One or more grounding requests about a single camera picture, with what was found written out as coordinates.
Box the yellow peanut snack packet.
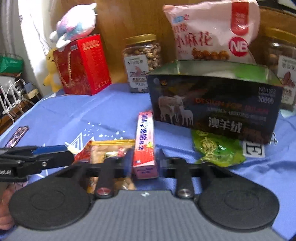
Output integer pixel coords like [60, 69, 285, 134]
[84, 139, 137, 196]

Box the red spicy snack packet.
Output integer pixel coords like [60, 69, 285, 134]
[73, 141, 93, 163]

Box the pink white milk carton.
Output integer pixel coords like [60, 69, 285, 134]
[132, 111, 159, 180]

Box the person's left hand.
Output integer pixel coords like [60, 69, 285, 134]
[0, 183, 22, 230]

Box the dark smartphone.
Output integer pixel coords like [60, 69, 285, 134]
[5, 126, 29, 148]

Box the olive green snack pouch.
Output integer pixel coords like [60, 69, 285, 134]
[191, 130, 246, 167]

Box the blue patterned bedsheet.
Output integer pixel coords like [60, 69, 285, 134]
[1, 84, 295, 240]

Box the yellow duck plush toy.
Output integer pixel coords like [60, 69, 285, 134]
[43, 48, 63, 92]

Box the green basket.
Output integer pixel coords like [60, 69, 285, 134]
[0, 55, 23, 74]

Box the black sheep print box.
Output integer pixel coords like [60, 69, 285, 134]
[147, 60, 283, 144]

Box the red gift box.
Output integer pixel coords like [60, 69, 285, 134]
[53, 34, 111, 95]

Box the cashew jar gold lid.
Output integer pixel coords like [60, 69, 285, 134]
[122, 34, 162, 93]

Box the white pastel plush toy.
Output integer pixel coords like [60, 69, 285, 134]
[50, 3, 97, 51]

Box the pink twisted dough snack bag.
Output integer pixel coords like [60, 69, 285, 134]
[163, 1, 260, 63]

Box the wooden headboard panel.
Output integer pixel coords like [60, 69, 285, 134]
[49, 0, 179, 85]

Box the dark nut jar gold lid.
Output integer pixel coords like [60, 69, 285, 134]
[263, 27, 296, 111]

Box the brown woven mat cushion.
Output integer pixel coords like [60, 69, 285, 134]
[248, 5, 296, 58]

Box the white cable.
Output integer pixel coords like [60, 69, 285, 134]
[0, 78, 35, 123]

